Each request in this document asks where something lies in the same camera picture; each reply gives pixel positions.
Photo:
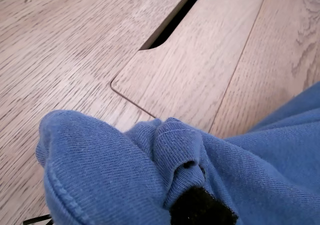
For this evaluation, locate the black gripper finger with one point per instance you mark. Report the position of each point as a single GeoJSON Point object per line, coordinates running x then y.
{"type": "Point", "coordinates": [200, 207]}

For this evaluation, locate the blue printed T-shirt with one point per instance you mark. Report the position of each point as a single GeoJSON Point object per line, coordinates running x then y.
{"type": "Point", "coordinates": [100, 172]}

